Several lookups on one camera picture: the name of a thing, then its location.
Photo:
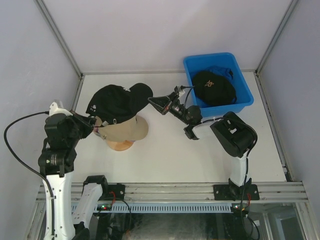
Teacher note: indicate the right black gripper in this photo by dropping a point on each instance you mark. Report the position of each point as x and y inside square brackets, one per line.
[164, 103]

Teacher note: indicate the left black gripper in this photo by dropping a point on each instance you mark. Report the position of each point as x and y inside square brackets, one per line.
[88, 122]

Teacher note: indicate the black baseball cap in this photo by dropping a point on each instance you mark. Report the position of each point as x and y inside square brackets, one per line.
[116, 104]

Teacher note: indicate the beige baseball cap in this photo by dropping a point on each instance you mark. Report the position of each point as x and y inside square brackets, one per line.
[134, 129]

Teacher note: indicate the wooden hat stand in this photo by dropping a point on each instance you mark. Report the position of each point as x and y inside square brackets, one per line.
[120, 146]

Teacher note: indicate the black cap gold logo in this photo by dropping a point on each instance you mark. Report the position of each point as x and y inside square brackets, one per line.
[214, 90]

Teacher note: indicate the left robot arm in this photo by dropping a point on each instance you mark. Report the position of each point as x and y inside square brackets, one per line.
[56, 166]

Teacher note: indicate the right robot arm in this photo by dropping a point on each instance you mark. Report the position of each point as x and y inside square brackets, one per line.
[235, 136]

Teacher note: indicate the blue plastic bin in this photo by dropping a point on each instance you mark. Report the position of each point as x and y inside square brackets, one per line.
[196, 63]

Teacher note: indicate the blue baseball cap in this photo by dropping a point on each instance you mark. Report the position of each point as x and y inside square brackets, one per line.
[221, 71]

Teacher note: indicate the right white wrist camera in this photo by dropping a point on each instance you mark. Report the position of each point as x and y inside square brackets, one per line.
[179, 90]

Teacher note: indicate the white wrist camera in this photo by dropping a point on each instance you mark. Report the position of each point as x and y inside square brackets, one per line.
[57, 108]
[179, 90]

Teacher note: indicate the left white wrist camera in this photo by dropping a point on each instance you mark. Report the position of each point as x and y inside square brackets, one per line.
[57, 108]

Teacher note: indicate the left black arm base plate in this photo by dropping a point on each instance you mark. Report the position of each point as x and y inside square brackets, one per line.
[113, 192]

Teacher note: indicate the grey slotted cable duct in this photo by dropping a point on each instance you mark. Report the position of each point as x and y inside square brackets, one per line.
[150, 208]

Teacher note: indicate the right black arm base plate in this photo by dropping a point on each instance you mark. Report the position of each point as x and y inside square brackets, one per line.
[228, 192]

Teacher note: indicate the left aluminium frame post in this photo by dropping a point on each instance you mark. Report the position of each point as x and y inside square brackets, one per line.
[43, 9]

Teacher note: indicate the aluminium frame post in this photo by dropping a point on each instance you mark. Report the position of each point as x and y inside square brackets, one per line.
[279, 31]
[43, 9]

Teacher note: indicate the right aluminium frame post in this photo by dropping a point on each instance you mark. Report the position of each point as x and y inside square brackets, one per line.
[279, 31]

